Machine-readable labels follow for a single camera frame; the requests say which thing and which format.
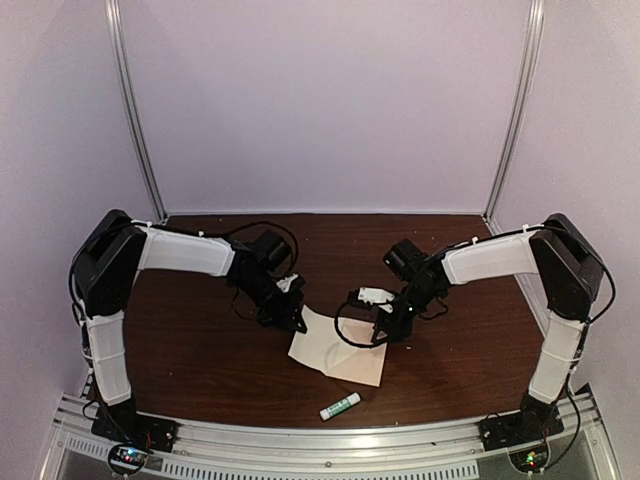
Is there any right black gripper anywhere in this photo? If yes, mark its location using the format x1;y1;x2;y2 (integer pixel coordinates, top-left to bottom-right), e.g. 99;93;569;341
373;284;440;347

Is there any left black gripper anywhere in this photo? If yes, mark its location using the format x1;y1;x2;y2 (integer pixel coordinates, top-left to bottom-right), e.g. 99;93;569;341
235;273;307;335

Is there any cream letter paper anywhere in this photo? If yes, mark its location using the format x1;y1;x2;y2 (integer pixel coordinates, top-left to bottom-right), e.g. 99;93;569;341
288;306;351;374

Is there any beige envelope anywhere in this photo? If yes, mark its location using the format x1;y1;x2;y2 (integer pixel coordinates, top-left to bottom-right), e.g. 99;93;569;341
325;317;386;387

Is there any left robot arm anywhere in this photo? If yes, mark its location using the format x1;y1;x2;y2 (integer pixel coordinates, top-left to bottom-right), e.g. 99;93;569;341
68;209;307;444

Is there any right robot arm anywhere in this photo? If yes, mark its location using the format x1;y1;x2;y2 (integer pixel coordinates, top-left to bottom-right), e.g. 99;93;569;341
356;213;606;442

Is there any green white glue stick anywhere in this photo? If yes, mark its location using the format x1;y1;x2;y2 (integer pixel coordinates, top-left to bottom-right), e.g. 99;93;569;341
319;392;361;421

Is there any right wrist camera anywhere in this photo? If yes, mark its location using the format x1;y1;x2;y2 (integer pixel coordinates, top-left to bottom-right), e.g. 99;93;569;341
355;287;395;305

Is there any left black cable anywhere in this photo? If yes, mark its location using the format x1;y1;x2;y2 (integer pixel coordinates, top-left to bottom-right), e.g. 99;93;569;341
69;222;300;321

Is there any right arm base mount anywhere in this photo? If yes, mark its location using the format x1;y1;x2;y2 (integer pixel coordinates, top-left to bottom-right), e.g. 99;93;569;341
478;395;564;451

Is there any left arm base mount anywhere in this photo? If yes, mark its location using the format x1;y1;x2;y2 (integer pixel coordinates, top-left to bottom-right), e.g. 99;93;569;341
91;396;178;453

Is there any aluminium front rail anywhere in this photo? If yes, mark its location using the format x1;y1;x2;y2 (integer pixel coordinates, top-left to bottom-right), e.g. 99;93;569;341
35;393;621;479

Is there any right aluminium frame post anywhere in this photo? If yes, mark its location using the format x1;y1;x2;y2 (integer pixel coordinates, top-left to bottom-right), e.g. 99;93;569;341
483;0;545;225

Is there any aluminium frame post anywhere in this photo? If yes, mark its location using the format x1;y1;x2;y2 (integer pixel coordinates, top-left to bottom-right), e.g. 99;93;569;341
483;0;545;225
104;0;168;222

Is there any left aluminium frame post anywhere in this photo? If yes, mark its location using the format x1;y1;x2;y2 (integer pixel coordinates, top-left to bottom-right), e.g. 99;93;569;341
104;0;168;222

